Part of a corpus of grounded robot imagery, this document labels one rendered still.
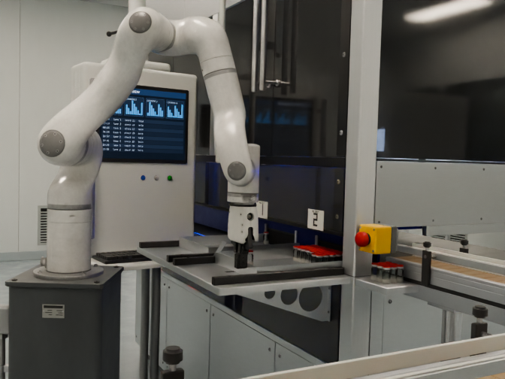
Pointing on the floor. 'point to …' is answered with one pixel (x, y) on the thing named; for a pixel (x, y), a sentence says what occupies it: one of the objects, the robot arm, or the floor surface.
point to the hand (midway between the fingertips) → (240, 260)
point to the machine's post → (360, 174)
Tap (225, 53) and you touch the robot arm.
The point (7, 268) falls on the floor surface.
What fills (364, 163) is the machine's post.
